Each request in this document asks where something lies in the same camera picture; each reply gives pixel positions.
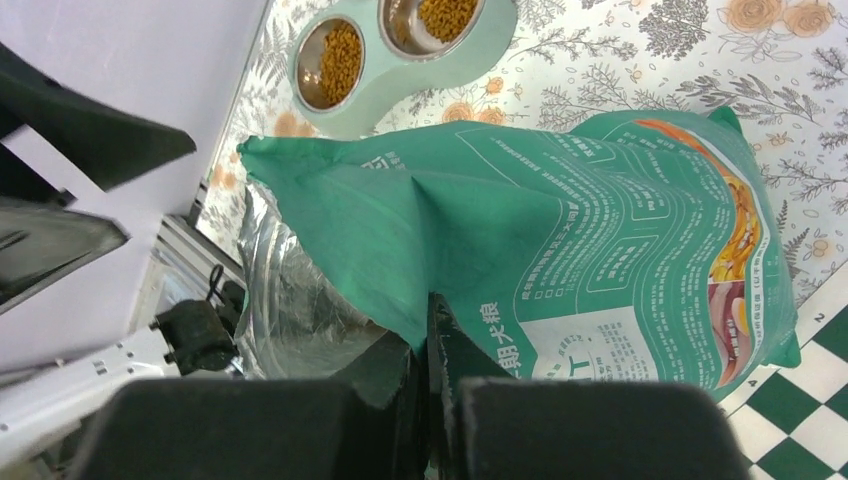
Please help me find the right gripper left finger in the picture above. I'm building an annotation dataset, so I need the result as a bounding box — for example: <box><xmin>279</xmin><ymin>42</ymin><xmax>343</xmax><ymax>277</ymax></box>
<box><xmin>70</xmin><ymin>333</ymin><xmax>423</xmax><ymax>479</ymax></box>

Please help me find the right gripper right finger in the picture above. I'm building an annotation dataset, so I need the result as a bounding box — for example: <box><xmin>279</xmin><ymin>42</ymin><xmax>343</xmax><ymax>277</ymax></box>
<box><xmin>427</xmin><ymin>294</ymin><xmax>749</xmax><ymax>479</ymax></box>

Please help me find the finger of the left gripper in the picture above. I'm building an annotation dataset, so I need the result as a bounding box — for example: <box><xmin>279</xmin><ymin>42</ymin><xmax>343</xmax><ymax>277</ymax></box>
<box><xmin>1</xmin><ymin>46</ymin><xmax>196</xmax><ymax>190</ymax></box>
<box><xmin>1</xmin><ymin>198</ymin><xmax>130</xmax><ymax>313</ymax></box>

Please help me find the green dog food bag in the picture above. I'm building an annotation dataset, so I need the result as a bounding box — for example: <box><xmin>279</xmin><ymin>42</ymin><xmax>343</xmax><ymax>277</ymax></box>
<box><xmin>236</xmin><ymin>107</ymin><xmax>801</xmax><ymax>399</ymax></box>

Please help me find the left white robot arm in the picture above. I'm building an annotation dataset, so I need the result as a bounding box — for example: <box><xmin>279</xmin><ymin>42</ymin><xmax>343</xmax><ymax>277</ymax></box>
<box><xmin>1</xmin><ymin>48</ymin><xmax>235</xmax><ymax>467</ymax></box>

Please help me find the green double pet bowl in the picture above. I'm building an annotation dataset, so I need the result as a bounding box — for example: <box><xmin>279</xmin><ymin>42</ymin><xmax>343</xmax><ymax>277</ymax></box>
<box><xmin>287</xmin><ymin>1</ymin><xmax>518</xmax><ymax>140</ymax></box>

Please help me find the green white chessboard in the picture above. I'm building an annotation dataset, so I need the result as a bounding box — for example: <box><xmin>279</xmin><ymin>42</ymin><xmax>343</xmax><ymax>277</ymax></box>
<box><xmin>721</xmin><ymin>266</ymin><xmax>847</xmax><ymax>479</ymax></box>

